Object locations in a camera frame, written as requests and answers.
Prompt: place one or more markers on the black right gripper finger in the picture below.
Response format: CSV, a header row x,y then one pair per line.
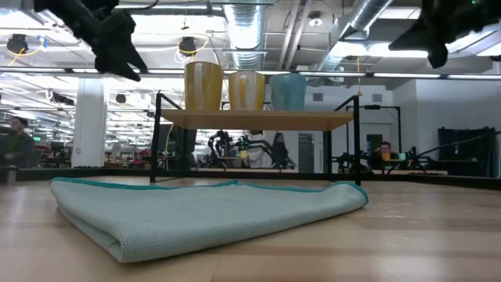
x,y
415,39
438,55

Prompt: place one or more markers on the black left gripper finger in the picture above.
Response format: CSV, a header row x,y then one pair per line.
x,y
113,64
123,37

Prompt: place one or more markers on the yellow white striped mug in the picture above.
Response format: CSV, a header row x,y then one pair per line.
x,y
246,92

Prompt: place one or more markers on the light blue mug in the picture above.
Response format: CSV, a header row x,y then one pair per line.
x,y
287,92

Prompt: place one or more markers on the background black robot arm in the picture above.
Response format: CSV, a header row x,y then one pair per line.
x,y
221,147

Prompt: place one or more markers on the white building column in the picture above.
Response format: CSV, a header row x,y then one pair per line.
x,y
90,125

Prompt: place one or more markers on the black cabinet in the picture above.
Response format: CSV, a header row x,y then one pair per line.
x,y
469,149

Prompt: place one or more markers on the person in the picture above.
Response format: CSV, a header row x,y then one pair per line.
x,y
19,147
383,156

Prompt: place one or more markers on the long ceiling light bar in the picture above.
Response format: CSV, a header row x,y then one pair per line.
x,y
254,73

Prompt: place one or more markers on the teal folded microfibre cloth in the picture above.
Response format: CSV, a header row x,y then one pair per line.
x,y
195,219

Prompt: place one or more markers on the silver slanted ceiling duct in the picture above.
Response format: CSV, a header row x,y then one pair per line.
x,y
364,15

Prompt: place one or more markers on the black ceiling camera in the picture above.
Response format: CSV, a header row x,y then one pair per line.
x,y
188,45

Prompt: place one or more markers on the silver ribbed ceiling duct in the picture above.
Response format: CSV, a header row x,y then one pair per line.
x,y
244,31

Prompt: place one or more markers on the wooden shelf black metal frame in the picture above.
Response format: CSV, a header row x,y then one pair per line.
x,y
254,119

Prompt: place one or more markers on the black aluminium table frame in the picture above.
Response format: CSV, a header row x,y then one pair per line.
x,y
242,175

